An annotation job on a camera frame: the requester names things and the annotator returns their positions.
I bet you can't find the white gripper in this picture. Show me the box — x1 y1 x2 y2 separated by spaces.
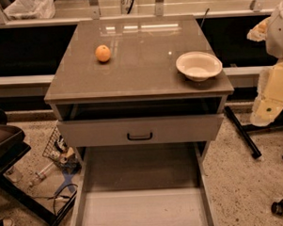
246 17 283 127

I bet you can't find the orange fruit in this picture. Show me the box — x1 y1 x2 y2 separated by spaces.
95 45 111 62

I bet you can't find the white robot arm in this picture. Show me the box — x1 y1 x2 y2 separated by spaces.
247 1 283 127

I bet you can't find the grey drawer cabinet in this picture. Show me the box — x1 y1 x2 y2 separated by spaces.
45 16 234 156

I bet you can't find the open middle drawer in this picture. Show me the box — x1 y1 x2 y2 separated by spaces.
71 143 218 226

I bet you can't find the black chair base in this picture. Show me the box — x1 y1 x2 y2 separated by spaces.
225 106 283 159

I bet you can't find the black caster wheel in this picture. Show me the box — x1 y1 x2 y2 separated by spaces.
271 199 283 217

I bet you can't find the white plastic bag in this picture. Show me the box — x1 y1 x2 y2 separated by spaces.
5 0 55 20

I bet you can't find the clear plastic bottle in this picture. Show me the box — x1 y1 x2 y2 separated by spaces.
29 162 55 187

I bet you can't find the dark office chair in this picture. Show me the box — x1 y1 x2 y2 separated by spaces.
0 109 76 226

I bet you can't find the upper drawer with black handle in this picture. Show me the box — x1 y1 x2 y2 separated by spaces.
57 114 224 147

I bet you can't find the wire mesh basket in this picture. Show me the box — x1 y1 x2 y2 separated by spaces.
42 127 78 169

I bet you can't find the black floor cable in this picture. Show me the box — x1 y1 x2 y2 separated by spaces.
30 183 81 226

